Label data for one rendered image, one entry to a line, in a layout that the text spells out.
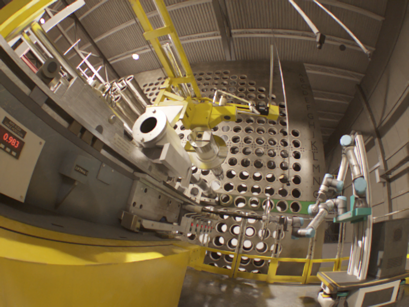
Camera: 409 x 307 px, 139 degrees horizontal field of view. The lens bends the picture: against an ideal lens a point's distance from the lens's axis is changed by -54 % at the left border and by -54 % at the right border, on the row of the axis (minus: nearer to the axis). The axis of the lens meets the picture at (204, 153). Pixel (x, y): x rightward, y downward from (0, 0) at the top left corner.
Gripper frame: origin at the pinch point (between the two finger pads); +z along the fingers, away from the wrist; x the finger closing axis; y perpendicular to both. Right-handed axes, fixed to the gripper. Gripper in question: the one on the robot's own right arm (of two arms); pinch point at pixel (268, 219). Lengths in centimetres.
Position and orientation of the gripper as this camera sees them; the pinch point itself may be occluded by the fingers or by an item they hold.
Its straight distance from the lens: 151.3
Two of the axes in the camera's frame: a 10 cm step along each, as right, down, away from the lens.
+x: -2.5, -4.5, -8.6
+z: -9.5, -0.8, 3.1
